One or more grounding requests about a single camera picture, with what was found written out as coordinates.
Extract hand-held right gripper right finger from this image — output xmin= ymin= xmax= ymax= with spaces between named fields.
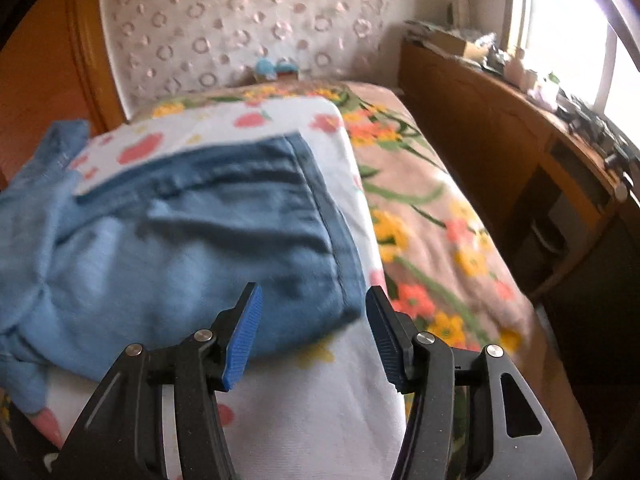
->
xmin=365 ymin=286 xmax=576 ymax=480

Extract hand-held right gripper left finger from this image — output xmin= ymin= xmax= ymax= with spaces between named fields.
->
xmin=50 ymin=282 xmax=265 ymax=480

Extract blue denim pants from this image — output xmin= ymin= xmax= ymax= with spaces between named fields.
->
xmin=0 ymin=120 xmax=368 ymax=413

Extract white floral blanket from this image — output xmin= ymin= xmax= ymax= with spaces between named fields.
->
xmin=0 ymin=97 xmax=417 ymax=480

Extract beige floral blanket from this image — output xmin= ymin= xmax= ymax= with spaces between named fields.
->
xmin=150 ymin=80 xmax=592 ymax=480

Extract brown wooden cabinet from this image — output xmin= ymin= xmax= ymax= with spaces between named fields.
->
xmin=397 ymin=37 xmax=640 ymax=411

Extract blue plush toy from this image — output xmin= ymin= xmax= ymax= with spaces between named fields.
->
xmin=254 ymin=57 xmax=302 ymax=82

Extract white plastic bag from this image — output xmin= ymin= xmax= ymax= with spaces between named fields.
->
xmin=529 ymin=74 xmax=562 ymax=109

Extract black gadgets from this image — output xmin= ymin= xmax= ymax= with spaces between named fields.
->
xmin=556 ymin=89 xmax=637 ymax=173

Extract cardboard box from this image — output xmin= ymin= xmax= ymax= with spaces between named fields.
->
xmin=424 ymin=27 xmax=489 ymax=59

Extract pile of papers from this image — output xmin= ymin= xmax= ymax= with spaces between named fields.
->
xmin=404 ymin=18 xmax=497 ymax=42

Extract brown wooden wardrobe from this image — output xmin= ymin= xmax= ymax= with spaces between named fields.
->
xmin=0 ymin=0 xmax=127 ymax=186

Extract window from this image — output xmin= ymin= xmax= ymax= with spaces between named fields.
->
xmin=504 ymin=0 xmax=640 ymax=128

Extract ring patterned curtain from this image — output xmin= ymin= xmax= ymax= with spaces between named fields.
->
xmin=97 ymin=0 xmax=417 ymax=123

